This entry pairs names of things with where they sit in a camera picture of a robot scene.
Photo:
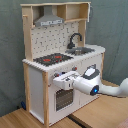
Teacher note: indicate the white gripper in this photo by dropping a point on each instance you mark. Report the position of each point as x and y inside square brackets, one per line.
[66, 80]

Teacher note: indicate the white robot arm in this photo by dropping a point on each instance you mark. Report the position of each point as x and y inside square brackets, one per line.
[120, 91]

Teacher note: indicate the wooden toy kitchen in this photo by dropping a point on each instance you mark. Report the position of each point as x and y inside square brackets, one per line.
[45, 40]

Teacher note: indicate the toy oven door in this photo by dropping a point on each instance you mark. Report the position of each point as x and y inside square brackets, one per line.
[63, 98]

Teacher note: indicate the black stovetop red burners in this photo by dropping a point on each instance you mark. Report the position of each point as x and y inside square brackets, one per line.
[52, 59]

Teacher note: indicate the grey toy sink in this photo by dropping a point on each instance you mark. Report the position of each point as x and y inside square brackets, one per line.
[79, 51]

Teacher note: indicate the black toy faucet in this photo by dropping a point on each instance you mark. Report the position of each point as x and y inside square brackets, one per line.
[71, 44]

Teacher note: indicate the grey range hood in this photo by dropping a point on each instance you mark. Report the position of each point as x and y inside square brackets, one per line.
[48, 18]

